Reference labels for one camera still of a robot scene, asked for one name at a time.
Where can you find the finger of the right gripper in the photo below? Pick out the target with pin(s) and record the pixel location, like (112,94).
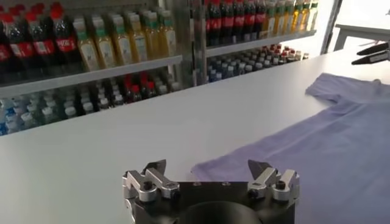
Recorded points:
(377,48)
(376,58)

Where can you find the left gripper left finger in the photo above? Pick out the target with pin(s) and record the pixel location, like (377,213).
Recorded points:
(146,185)

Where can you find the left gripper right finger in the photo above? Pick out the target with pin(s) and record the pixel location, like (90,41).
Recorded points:
(271,184)

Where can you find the purple printed T-shirt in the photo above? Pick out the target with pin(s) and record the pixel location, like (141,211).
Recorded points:
(320,146)

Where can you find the yellow juice bottle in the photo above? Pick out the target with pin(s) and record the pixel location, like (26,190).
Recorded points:
(269,22)
(313,13)
(137,42)
(122,45)
(88,51)
(288,18)
(152,39)
(167,36)
(305,15)
(297,16)
(278,21)
(105,48)

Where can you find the grey metal shelf rack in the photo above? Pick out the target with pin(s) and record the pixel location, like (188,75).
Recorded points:
(91,76)
(259,42)

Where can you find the grey metal frame table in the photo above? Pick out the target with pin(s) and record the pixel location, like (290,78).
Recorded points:
(359,30)

